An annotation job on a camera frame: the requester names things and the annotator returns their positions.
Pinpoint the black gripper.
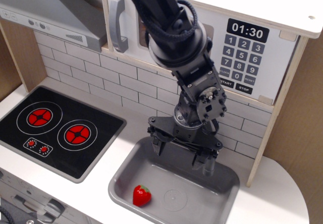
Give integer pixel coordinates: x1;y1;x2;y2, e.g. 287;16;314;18
147;117;223;167

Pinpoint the grey microwave door handle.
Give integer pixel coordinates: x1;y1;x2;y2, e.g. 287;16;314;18
109;0;129;53

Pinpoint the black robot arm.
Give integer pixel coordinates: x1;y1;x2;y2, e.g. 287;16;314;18
132;0;227;173

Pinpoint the white wooden microwave cabinet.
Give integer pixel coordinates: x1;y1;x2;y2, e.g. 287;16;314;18
103;0;322;172

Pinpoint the grey toy faucet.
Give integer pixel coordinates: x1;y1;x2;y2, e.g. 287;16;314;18
202;156;216;177

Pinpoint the grey toy sink basin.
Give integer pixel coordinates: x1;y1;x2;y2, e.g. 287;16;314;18
108;137;240;223

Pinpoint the red toy strawberry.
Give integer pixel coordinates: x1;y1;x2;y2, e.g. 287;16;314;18
133;185;152;207

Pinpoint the black toy induction hob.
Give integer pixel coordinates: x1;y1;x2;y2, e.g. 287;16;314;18
1;86;126;183

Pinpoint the grey toy extractor hood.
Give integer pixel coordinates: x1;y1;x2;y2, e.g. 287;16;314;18
1;0;107;52

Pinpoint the grey oven door handle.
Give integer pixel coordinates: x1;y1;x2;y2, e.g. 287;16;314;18
12;195;65;223

